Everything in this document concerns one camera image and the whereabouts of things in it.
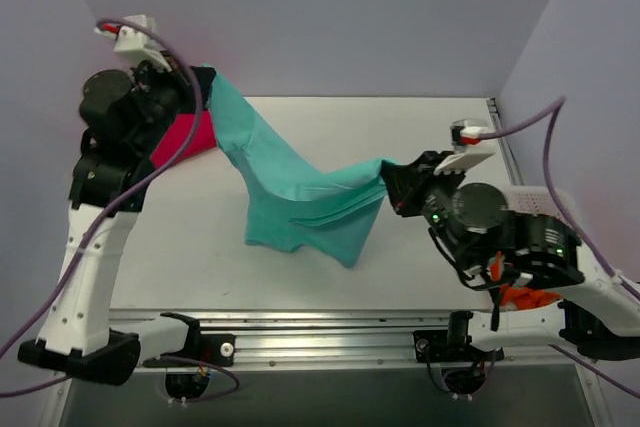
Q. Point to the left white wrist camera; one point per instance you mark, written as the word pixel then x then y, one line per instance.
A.
pixel 130 44

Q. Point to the teal t shirt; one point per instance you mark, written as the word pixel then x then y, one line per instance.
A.
pixel 291 203

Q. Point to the white plastic basket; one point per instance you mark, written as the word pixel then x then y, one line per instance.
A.
pixel 535 199

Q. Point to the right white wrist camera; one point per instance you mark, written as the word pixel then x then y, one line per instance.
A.
pixel 469 150

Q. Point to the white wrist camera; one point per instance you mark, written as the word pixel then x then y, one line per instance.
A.
pixel 130 44
pixel 469 150

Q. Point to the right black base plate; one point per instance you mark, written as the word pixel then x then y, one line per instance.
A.
pixel 437 346

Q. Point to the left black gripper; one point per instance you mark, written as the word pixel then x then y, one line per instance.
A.
pixel 182 88

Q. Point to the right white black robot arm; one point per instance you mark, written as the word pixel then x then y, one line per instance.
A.
pixel 546 286

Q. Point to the folded magenta t shirt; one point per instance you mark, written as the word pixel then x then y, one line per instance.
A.
pixel 202 141

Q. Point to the orange t shirt in basket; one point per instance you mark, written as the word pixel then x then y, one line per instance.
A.
pixel 518 299

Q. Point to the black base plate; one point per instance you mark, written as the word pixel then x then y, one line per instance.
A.
pixel 437 346
pixel 217 349

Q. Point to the aluminium rail frame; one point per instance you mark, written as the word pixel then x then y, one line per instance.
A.
pixel 321 339

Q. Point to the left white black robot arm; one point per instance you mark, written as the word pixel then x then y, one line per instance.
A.
pixel 107 193

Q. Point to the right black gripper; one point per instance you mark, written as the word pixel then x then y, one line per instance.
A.
pixel 417 185

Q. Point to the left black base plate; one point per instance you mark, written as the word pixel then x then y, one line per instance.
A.
pixel 217 349

